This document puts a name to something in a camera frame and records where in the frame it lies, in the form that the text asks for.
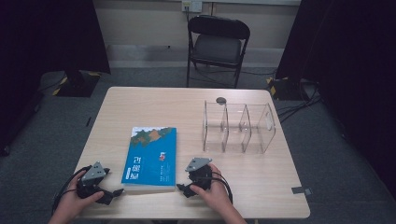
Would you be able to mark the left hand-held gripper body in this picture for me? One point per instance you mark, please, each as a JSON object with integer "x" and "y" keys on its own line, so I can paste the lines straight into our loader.
{"x": 91, "y": 174}

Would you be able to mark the grey tape strip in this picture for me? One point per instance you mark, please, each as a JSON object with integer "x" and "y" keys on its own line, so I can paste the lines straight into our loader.
{"x": 299, "y": 190}

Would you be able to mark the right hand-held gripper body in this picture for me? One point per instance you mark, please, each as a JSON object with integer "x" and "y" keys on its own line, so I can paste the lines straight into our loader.
{"x": 200, "y": 177}

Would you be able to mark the person's right hand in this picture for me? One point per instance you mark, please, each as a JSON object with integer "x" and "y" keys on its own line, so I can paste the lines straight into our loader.
{"x": 216, "y": 196}

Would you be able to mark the dark curtain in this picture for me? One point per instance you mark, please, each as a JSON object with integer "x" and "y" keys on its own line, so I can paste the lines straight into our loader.
{"x": 358, "y": 62}
{"x": 46, "y": 37}

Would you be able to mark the black stand base yellow tape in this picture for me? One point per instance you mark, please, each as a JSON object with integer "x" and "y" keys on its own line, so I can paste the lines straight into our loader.
{"x": 286, "y": 90}
{"x": 77, "y": 85}

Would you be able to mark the black folding chair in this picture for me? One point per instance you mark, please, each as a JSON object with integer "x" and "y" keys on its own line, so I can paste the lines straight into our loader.
{"x": 218, "y": 46}

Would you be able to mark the white wall socket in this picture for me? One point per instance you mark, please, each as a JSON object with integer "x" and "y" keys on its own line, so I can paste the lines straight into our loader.
{"x": 195, "y": 6}

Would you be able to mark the clear acrylic book rack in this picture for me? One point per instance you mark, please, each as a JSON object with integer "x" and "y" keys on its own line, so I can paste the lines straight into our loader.
{"x": 246, "y": 130}

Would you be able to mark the person's left hand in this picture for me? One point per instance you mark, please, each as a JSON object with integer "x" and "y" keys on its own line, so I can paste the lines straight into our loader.
{"x": 71, "y": 202}

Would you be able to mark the round dark table grommet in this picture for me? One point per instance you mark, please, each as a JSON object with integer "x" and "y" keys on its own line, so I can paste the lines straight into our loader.
{"x": 221, "y": 100}

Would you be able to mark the blue book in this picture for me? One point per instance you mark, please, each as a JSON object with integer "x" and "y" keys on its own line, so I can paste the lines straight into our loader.
{"x": 152, "y": 155}

